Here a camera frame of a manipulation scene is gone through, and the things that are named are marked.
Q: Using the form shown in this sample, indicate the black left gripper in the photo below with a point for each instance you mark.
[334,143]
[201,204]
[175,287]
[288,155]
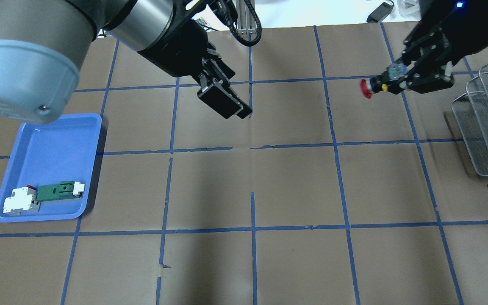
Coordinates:
[171,53]

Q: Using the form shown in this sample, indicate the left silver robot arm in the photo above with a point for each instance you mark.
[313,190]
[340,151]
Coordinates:
[43,44]

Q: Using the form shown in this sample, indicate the red emergency stop button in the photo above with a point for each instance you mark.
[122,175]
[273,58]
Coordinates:
[392,80]

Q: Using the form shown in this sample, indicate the blue plastic tray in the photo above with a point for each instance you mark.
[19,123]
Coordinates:
[45,154]

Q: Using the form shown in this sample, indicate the white circuit breaker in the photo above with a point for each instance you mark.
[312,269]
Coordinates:
[22,200]

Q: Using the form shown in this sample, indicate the aluminium frame post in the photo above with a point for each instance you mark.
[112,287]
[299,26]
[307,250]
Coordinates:
[245,23]

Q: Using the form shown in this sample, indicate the black power adapter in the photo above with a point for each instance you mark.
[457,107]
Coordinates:
[381,12]

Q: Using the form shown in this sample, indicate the green relay module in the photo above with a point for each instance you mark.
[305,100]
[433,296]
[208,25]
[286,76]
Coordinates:
[65,190]

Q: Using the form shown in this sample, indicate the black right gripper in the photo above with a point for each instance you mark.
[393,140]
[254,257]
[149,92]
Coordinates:
[472,36]

